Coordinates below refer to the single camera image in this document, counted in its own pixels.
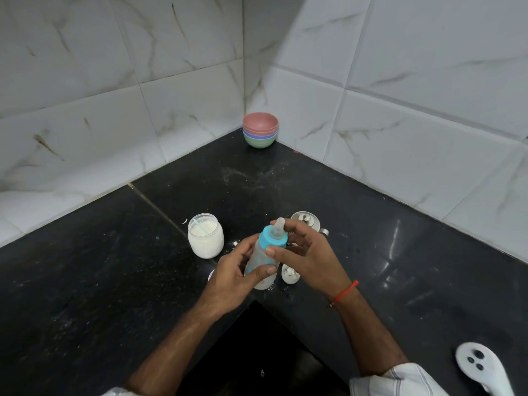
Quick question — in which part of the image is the person's left hand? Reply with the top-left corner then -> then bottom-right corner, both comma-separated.
197,233 -> 278,320

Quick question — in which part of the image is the person's right hand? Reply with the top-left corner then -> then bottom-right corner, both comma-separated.
265,218 -> 354,300

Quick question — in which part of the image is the translucent white bottle cap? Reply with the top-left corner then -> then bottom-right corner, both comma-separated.
281,263 -> 301,284

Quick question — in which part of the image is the clear baby bottle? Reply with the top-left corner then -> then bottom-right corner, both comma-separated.
244,217 -> 288,290

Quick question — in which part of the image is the jar of white powder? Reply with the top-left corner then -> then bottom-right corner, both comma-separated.
188,213 -> 225,260

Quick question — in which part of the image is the small steel kettle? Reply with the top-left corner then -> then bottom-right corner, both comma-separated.
290,211 -> 330,246

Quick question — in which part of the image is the person's right forearm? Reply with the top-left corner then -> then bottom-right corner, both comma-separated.
332,288 -> 409,378

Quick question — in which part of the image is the person's left forearm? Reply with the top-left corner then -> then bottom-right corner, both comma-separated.
125,300 -> 223,396

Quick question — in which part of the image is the green bowl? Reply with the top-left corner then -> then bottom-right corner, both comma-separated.
243,135 -> 277,150

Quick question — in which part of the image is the pink bowl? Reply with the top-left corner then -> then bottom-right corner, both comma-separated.
242,112 -> 279,135

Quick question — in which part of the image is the white device with holes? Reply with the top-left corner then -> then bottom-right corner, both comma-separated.
455,342 -> 515,396

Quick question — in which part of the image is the red thread bracelet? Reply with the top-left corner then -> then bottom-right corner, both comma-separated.
328,280 -> 360,309

